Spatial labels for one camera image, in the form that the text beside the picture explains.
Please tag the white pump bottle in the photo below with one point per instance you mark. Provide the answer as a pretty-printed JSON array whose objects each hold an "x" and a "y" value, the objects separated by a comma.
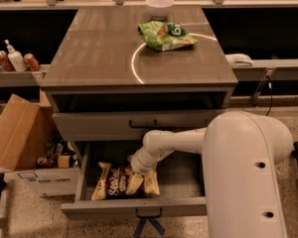
[{"x": 15, "y": 58}]

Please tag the red soda can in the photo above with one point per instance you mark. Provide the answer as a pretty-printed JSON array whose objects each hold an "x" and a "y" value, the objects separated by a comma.
[
  {"x": 4, "y": 61},
  {"x": 32, "y": 62}
]

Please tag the white bowl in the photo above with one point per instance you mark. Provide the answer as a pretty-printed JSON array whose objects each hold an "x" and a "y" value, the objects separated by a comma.
[{"x": 159, "y": 9}]

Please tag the red soda can left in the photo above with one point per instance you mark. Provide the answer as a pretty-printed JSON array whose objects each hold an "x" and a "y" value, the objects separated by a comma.
[{"x": 4, "y": 61}]

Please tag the cardboard box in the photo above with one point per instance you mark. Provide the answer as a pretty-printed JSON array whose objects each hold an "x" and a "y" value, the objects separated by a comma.
[{"x": 25, "y": 132}]

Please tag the closed upper drawer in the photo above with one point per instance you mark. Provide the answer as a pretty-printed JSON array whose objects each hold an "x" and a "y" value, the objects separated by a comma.
[{"x": 132, "y": 125}]

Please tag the red soda can right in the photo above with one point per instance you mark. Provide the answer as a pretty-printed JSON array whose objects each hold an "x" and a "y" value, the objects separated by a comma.
[{"x": 32, "y": 62}]

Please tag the green chip bag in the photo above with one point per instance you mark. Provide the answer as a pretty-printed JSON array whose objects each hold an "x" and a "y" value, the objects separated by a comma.
[{"x": 164, "y": 36}]

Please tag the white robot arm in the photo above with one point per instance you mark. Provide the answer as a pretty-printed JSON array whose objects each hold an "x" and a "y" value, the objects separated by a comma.
[{"x": 239, "y": 151}]

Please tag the open lower drawer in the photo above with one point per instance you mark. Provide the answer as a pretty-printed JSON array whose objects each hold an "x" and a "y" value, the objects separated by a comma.
[{"x": 180, "y": 179}]

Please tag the grey drawer cabinet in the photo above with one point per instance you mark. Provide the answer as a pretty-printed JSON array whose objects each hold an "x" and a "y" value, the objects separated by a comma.
[{"x": 102, "y": 65}]

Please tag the white folded cloth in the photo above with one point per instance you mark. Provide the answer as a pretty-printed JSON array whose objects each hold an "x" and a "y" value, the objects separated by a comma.
[{"x": 239, "y": 60}]

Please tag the brown chip bag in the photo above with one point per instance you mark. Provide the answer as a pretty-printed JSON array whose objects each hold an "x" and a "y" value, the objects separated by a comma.
[{"x": 121, "y": 181}]

